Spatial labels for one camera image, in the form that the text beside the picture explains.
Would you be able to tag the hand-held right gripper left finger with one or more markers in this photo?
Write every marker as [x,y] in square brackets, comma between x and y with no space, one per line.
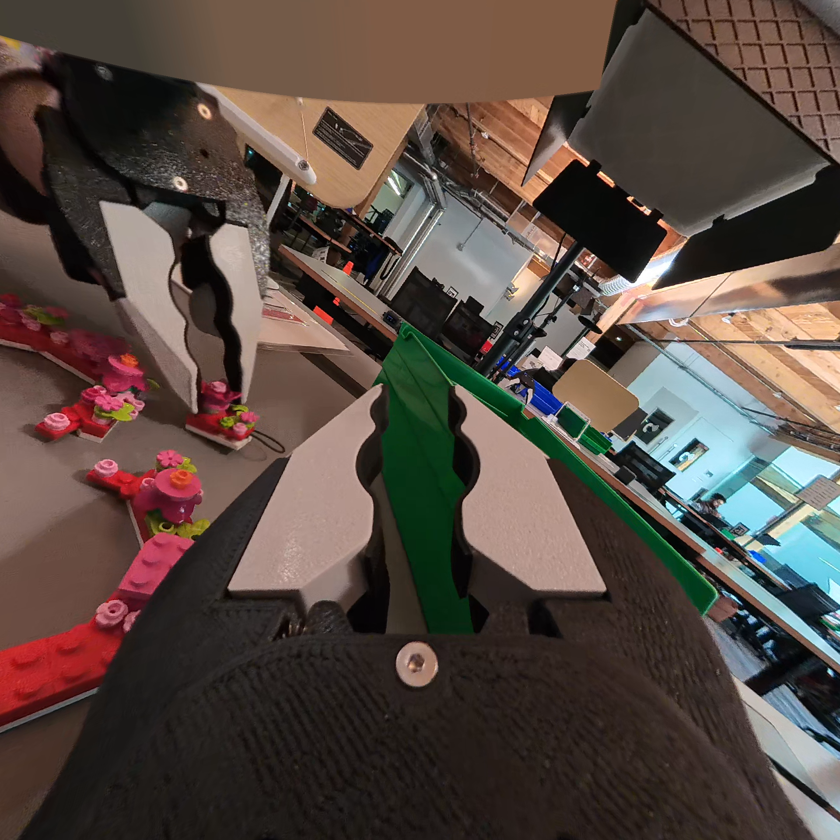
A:
[308,525]

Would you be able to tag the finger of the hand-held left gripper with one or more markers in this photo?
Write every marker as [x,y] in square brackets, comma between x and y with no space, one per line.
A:
[246,295]
[141,275]

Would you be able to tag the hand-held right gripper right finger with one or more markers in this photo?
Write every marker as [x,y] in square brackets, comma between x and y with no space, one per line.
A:
[531,525]

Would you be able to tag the lego section dark pink rose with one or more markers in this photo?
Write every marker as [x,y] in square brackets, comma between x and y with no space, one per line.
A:
[229,420]

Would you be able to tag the lego section light pink flower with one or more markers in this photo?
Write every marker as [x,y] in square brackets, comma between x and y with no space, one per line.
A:
[69,423]

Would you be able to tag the red lego section small flowers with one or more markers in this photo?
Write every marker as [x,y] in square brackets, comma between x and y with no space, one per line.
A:
[26,334]

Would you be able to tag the person's left hand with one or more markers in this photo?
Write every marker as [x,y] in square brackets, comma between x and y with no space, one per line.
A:
[19,131]

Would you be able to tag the small green bin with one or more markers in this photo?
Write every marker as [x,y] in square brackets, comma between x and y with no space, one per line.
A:
[594,441]

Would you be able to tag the green plastic bin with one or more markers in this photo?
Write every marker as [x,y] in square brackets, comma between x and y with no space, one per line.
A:
[420,459]

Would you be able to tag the white metal bar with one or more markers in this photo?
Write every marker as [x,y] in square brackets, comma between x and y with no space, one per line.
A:
[275,148]

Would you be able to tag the blue storage bin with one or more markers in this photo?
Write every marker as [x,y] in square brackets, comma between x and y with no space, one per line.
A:
[541,394]

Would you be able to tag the tan rounded board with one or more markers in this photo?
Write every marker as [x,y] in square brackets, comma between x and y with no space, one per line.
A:
[594,394]

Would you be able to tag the black light stand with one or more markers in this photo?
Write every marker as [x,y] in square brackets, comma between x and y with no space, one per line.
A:
[544,295]

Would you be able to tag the white table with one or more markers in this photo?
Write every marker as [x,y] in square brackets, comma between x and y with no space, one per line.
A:
[807,774]

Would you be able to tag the studio light with barn doors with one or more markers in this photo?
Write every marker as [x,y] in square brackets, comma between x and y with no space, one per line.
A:
[689,118]

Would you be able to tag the brown diamond pattern panel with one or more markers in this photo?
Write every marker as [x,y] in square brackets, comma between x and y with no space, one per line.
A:
[774,52]

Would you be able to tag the red lego frame pink brick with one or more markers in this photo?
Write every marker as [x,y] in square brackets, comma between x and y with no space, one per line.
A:
[52,663]

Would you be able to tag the silver metal rail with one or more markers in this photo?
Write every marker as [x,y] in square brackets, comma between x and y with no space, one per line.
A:
[741,285]

